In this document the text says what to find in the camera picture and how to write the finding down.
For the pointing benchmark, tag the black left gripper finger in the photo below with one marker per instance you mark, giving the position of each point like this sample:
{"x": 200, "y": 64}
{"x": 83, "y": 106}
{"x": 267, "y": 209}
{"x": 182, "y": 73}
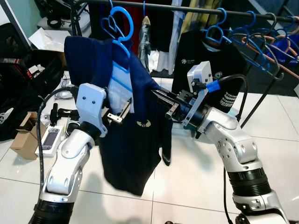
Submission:
{"x": 125, "y": 109}

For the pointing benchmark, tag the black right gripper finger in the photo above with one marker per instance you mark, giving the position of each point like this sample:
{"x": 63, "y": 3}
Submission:
{"x": 163, "y": 94}
{"x": 174, "y": 110}

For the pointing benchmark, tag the navy blue shirt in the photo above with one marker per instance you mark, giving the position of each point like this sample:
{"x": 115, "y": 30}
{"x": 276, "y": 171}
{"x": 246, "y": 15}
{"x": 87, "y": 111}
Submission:
{"x": 131, "y": 154}

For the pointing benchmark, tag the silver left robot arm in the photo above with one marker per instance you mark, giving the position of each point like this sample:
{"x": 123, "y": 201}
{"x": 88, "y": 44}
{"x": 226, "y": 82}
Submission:
{"x": 65, "y": 163}

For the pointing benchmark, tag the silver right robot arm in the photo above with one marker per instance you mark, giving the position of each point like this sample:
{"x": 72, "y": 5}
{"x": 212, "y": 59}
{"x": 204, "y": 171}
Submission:
{"x": 233, "y": 149}

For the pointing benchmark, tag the teal cloth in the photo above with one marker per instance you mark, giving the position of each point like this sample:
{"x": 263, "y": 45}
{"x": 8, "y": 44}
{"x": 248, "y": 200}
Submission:
{"x": 231, "y": 111}

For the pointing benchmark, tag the grey patterned hanging garment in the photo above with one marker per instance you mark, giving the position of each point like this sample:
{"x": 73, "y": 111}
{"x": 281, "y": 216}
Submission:
{"x": 145, "y": 42}

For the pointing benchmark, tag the white handheld device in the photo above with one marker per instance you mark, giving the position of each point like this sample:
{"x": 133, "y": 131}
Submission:
{"x": 50, "y": 139}

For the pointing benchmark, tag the black printed t-shirt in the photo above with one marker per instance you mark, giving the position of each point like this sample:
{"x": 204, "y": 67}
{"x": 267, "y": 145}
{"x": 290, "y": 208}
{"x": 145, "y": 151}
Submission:
{"x": 229, "y": 56}

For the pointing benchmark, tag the yellow olive hanging garment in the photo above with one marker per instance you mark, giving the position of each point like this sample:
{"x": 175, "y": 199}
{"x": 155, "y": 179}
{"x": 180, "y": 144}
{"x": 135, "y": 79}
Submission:
{"x": 191, "y": 21}

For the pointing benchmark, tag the red hanging garment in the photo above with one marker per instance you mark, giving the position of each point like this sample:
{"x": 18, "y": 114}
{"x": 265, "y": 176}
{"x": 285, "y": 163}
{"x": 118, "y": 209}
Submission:
{"x": 138, "y": 18}

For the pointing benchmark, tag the small cardboard box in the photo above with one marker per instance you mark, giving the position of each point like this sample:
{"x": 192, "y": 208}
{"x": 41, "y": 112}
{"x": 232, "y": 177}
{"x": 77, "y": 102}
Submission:
{"x": 25, "y": 137}

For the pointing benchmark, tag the black bag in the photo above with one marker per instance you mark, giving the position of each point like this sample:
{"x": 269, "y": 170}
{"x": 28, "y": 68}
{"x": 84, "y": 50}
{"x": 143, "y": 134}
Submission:
{"x": 23, "y": 84}

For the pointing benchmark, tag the grey side table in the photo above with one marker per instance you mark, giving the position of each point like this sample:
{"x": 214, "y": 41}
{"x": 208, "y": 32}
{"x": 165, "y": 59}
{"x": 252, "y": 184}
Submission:
{"x": 74, "y": 28}

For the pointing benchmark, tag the white open paper box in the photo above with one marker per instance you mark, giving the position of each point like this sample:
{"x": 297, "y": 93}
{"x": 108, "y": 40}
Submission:
{"x": 46, "y": 39}

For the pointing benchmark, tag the black metal clothes rack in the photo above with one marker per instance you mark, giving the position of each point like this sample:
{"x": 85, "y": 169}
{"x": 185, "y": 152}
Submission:
{"x": 233, "y": 14}

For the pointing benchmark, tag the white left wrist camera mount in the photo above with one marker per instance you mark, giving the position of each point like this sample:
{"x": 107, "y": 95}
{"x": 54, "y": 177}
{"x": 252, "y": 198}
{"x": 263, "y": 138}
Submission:
{"x": 91, "y": 100}

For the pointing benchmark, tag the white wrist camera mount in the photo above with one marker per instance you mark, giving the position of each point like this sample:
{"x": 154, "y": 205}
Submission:
{"x": 91, "y": 100}
{"x": 198, "y": 73}

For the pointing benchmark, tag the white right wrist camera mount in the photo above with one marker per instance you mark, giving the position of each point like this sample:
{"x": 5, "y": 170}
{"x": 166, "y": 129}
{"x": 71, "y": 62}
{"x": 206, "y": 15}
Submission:
{"x": 198, "y": 73}

